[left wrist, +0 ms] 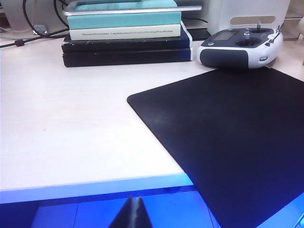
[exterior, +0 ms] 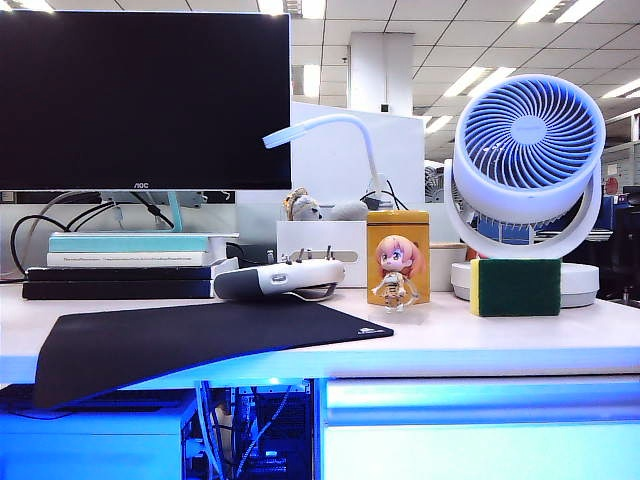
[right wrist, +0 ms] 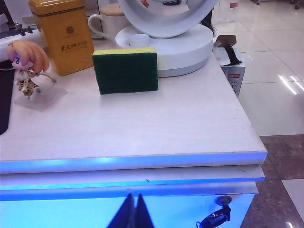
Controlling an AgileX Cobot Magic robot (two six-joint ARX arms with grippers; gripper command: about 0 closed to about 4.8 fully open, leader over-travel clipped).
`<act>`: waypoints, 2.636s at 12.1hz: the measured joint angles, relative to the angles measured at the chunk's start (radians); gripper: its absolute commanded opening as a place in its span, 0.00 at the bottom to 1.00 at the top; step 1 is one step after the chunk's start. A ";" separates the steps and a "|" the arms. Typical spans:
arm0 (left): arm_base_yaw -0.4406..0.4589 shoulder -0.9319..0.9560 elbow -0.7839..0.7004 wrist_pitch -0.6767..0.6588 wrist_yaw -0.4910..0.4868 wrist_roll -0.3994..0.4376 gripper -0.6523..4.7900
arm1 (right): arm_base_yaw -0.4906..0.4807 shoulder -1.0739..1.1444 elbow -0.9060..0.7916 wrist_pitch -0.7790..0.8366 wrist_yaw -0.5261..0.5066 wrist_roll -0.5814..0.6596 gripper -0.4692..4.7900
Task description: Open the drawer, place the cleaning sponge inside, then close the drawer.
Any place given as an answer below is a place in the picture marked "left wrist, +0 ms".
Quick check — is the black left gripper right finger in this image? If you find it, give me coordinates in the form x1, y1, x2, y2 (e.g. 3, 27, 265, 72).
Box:
133, 197, 152, 228

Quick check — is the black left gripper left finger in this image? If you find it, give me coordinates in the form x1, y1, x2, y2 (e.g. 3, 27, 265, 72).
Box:
108, 196, 135, 228

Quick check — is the black mouse pad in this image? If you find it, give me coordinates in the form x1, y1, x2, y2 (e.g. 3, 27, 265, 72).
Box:
126, 67, 304, 228

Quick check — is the black flat box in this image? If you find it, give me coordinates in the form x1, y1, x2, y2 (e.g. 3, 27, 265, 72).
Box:
61, 27, 192, 53
62, 47, 192, 68

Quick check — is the white book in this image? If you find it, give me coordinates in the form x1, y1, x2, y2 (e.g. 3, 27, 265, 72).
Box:
68, 23, 181, 40

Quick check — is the white grey RC transmitter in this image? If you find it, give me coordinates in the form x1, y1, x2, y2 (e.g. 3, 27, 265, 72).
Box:
198, 20, 285, 69

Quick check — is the teal book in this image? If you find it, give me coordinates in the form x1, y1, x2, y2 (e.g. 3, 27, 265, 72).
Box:
67, 0, 182, 30

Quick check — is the silver monitor stand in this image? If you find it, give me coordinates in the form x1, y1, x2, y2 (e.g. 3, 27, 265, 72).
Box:
63, 0, 202, 16

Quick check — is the white tissue box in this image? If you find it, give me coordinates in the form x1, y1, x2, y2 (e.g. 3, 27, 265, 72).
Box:
208, 0, 292, 41

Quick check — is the black cable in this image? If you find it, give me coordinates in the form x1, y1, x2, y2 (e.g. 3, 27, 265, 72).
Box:
0, 26, 71, 49
53, 0, 70, 27

